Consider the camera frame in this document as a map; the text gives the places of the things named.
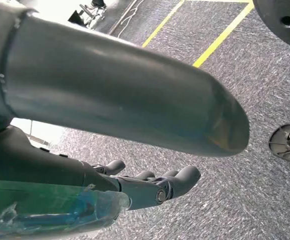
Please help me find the black metal stand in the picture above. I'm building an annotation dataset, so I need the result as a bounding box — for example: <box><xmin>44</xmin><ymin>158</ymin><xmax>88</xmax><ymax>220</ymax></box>
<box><xmin>67</xmin><ymin>0</ymin><xmax>108</xmax><ymax>28</ymax></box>

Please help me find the black right robot foot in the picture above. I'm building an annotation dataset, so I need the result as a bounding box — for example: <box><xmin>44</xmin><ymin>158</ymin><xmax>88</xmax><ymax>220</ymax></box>
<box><xmin>268</xmin><ymin>123</ymin><xmax>290</xmax><ymax>170</ymax></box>

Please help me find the black robot leg cover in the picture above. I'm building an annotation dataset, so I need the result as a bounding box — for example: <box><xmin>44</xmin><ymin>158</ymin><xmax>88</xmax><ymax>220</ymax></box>
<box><xmin>252</xmin><ymin>0</ymin><xmax>290</xmax><ymax>53</ymax></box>

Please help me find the white floor cable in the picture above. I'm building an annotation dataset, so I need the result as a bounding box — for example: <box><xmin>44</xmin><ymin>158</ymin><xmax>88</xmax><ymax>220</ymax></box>
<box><xmin>116</xmin><ymin>0</ymin><xmax>146</xmax><ymax>39</ymax></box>

